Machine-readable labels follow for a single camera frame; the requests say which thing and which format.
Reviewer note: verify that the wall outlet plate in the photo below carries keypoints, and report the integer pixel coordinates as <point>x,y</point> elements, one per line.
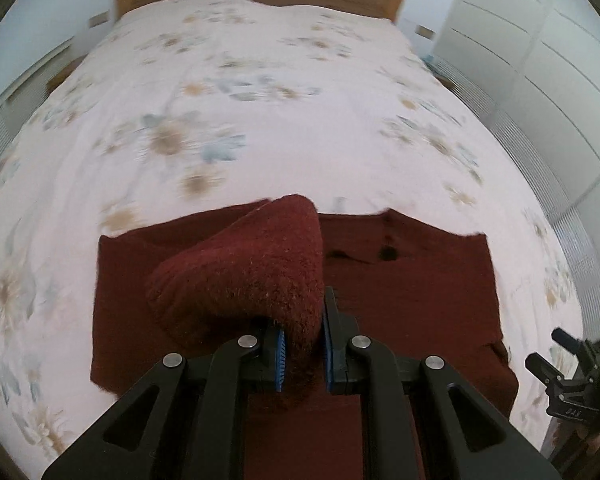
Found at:
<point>100,18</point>
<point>424,31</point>

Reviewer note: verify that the wooden nightstand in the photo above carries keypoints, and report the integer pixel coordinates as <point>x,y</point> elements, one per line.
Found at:
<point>442,81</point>
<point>62,74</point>

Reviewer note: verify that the floral bedspread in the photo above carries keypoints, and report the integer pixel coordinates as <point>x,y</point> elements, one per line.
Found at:
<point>280,110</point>

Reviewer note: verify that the person's right hand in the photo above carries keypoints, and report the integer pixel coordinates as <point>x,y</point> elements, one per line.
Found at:
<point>582,437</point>

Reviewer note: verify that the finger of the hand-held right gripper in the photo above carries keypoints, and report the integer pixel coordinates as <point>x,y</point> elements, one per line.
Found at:
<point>567,341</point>
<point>542,367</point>

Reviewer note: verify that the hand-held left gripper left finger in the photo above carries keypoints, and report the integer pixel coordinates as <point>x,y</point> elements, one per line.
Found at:
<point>280,360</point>

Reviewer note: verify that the dark red towel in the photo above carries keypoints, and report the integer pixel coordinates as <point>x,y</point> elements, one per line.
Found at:
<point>230,270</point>

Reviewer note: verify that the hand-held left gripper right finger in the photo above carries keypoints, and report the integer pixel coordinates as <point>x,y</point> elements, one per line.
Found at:
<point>328,360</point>

